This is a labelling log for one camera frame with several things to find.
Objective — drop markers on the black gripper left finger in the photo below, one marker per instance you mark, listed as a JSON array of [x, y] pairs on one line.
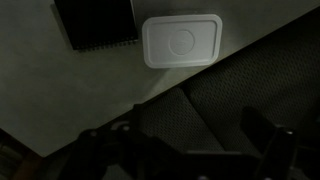
[[140, 156]]

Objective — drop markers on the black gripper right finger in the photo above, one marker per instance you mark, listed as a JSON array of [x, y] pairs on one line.
[[276, 144]]

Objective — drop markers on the white plastic container lid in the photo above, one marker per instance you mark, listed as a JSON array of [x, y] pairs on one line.
[[181, 40]]

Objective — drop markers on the dark patterned sofa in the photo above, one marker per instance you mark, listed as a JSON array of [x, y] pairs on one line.
[[279, 75]]

